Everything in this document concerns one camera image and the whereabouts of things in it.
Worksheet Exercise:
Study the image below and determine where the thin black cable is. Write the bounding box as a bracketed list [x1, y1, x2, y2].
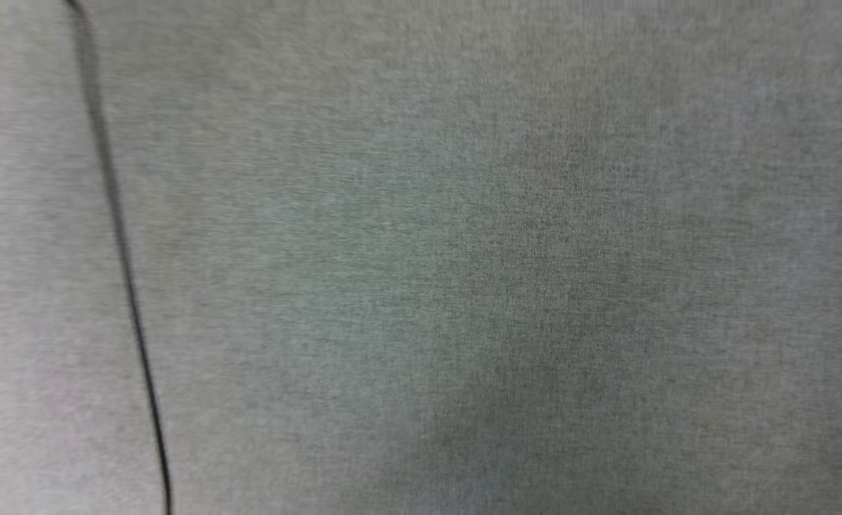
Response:
[63, 0, 174, 515]

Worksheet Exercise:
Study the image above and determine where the grey fabric sofa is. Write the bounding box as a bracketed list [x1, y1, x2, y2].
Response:
[0, 0, 842, 515]

